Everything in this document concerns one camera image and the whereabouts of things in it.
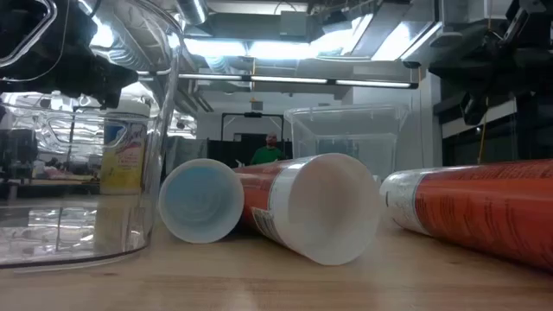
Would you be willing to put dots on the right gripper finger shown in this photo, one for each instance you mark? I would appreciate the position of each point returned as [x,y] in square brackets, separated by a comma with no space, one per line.
[475,108]

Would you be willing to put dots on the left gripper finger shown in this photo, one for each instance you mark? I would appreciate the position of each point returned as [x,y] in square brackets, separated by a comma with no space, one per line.
[114,80]

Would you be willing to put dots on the orange Gorilla sealant tube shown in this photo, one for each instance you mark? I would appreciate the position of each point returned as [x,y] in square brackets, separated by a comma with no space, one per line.
[475,207]
[319,207]

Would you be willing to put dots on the blue silicone sealant tube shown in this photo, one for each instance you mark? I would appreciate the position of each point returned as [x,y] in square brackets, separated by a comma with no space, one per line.
[201,201]

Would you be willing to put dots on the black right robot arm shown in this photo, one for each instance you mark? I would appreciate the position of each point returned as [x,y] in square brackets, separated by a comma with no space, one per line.
[540,17]

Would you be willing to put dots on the yellow Lysol wipes canister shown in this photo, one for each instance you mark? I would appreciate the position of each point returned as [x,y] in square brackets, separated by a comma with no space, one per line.
[123,164]

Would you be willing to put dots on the black monitor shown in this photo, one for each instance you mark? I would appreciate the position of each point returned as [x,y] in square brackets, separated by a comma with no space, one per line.
[17,151]

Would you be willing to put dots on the translucent plastic storage box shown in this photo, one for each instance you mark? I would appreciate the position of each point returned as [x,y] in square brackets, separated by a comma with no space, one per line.
[345,125]

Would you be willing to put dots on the long linear ceiling light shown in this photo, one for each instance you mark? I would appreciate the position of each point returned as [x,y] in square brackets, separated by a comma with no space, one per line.
[285,80]

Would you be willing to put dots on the person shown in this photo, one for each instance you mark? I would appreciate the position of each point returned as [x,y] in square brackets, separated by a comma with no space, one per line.
[268,156]

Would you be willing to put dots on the silver spiral air duct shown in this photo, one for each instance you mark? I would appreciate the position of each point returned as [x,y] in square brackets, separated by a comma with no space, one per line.
[125,52]

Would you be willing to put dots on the smooth silver air duct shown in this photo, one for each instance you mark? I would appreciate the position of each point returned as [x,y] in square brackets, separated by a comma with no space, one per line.
[192,10]

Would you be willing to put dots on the black stand frame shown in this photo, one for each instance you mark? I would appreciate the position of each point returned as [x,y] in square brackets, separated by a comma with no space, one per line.
[252,115]

